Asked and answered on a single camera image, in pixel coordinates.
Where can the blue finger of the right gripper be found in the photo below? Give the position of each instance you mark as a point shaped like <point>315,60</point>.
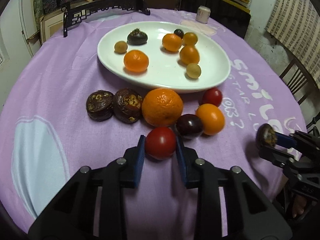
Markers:
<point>285,141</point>
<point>275,156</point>

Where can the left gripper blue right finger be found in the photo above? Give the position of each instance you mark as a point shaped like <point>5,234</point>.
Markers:
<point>183,162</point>

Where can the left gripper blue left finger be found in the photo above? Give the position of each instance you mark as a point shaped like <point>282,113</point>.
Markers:
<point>138,161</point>

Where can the brown mangosteen front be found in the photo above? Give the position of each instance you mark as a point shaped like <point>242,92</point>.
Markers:
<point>266,136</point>

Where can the brown mangosteen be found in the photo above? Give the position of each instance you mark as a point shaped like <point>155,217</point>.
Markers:
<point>266,136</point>
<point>99,105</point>
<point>127,105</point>

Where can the red tomato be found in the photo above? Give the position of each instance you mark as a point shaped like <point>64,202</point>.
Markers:
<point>212,96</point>
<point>160,143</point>

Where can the smooth orange fruit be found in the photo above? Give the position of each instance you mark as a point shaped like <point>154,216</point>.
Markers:
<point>211,117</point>

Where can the small orange tangerine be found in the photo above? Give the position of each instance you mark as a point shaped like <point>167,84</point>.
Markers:
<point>136,61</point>

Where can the yellow-green longan fruit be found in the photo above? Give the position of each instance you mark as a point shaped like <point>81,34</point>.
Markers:
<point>120,47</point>

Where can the person's right hand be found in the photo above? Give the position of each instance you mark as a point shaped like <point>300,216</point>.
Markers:
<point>300,206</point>

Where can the dark purple plum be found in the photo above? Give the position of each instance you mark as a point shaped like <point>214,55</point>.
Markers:
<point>189,126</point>

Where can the large orange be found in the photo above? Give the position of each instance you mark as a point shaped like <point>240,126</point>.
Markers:
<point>162,107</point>

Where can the wooden chair at right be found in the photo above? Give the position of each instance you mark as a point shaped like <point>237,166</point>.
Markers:
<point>304,89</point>

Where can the white oval plate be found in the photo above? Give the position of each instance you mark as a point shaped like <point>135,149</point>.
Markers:
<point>165,68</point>

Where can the orange oval fruit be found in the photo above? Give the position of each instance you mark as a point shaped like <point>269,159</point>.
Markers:
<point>189,54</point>

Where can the purple tablecloth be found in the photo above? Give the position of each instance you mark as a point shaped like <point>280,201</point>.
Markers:
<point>46,134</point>

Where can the orange tangerine on plate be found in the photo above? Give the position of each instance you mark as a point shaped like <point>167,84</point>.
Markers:
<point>171,42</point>

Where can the small yellow-orange kumquat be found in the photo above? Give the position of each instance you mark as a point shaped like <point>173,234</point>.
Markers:
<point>190,39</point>

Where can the small dark cherry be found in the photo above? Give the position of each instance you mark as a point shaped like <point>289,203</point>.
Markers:
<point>179,33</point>

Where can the black chair back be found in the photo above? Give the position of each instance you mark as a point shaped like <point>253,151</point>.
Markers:
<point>230,16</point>

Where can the white ceramic cup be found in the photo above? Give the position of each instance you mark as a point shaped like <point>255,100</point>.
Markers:
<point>203,14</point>

